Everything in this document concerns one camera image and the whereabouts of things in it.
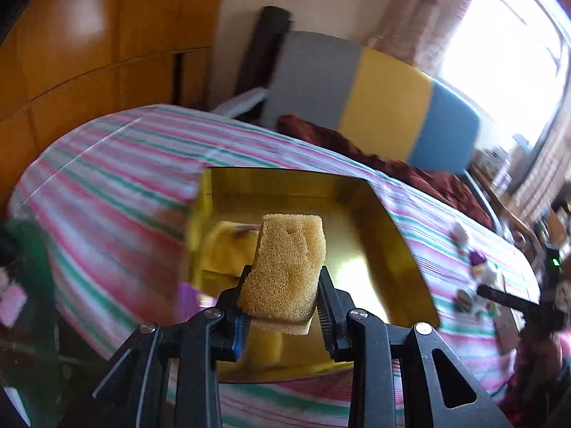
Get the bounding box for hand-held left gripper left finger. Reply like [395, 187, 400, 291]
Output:
[91, 265, 251, 428]

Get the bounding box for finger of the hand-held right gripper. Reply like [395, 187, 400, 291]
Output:
[476, 284, 542, 318]

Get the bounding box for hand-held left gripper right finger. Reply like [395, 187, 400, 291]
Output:
[314, 265, 514, 428]

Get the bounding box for yellow sponge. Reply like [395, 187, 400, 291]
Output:
[236, 214, 326, 335]

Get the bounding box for gold-lined maroon gift box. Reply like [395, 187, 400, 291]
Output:
[187, 167, 442, 384]

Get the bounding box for person's red clothing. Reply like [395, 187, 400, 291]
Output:
[497, 321, 571, 428]

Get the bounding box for yellow cloth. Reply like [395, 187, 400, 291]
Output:
[201, 222, 260, 279]

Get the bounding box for wooden desk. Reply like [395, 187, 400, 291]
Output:
[468, 163, 536, 244]

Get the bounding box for dark red blanket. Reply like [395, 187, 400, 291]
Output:
[277, 113, 496, 233]

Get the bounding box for striped bed sheet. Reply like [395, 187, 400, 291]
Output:
[9, 105, 540, 428]

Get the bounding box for green glass table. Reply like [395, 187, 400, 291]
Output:
[0, 218, 112, 428]

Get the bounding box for grey yellow blue headboard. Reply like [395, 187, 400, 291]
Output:
[263, 31, 480, 174]

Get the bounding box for pink fluffy item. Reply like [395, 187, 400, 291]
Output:
[0, 282, 26, 327]

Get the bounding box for window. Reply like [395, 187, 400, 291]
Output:
[439, 0, 571, 148]

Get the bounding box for dark brown board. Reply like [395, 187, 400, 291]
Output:
[236, 6, 294, 99]

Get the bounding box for pink patterned curtain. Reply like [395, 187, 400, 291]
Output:
[368, 0, 487, 70]

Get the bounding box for wooden wardrobe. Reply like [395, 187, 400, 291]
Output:
[0, 0, 233, 206]

